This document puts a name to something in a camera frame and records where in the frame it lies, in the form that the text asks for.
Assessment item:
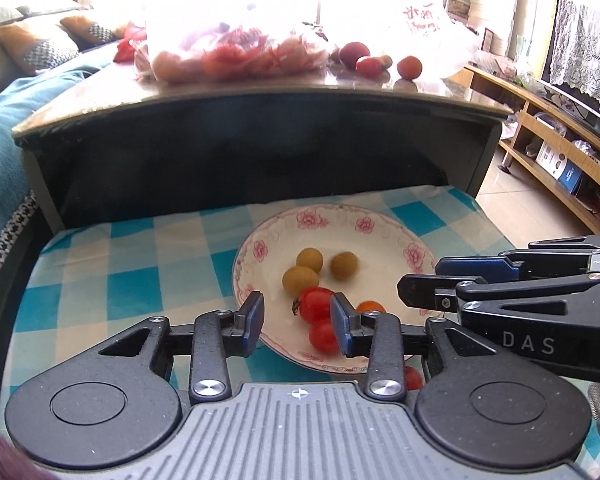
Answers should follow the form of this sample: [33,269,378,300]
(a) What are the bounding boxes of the white box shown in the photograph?
[535,140,569,177]

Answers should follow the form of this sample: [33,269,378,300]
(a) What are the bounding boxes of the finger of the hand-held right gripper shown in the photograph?
[397,270,600,324]
[435,232,600,282]

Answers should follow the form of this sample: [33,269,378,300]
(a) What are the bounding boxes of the orange patterned cushion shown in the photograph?
[60,15,127,47]
[0,22,81,76]

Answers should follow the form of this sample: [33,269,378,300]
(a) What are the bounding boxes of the clear plastic bag of fruit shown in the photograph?
[132,0,342,84]

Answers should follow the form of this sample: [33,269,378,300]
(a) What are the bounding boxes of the loose fruits on shelf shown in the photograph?
[339,41,372,69]

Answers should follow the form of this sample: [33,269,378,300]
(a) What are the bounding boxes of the white lace cloth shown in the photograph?
[550,0,600,112]

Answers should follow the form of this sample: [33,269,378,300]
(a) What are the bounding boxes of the dark maroon cloth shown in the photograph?
[0,424,47,480]

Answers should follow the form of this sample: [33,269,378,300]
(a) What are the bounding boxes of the red tomato with dark stem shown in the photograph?
[292,286,337,324]

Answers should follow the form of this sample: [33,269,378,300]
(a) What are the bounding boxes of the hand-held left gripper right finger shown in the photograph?
[330,293,497,404]

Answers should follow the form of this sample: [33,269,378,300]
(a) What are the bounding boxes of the blue white checkered tablecloth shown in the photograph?
[0,185,600,480]

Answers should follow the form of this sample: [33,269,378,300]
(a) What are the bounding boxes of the white floral rim plate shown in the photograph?
[231,204,443,376]

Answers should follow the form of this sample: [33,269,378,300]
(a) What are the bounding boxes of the orange red fruit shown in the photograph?
[396,56,424,80]

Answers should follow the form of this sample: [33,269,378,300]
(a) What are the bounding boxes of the white plastic bag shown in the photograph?
[320,0,482,82]

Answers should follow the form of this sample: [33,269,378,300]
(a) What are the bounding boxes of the wooden tv stand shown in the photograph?
[462,62,600,235]

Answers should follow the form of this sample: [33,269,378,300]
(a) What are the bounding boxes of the blue box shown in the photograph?
[557,162,584,196]

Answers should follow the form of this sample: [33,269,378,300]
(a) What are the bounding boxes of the red plum tomato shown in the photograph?
[355,56,385,79]

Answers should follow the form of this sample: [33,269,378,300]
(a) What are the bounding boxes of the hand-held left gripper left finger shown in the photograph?
[97,291,266,406]

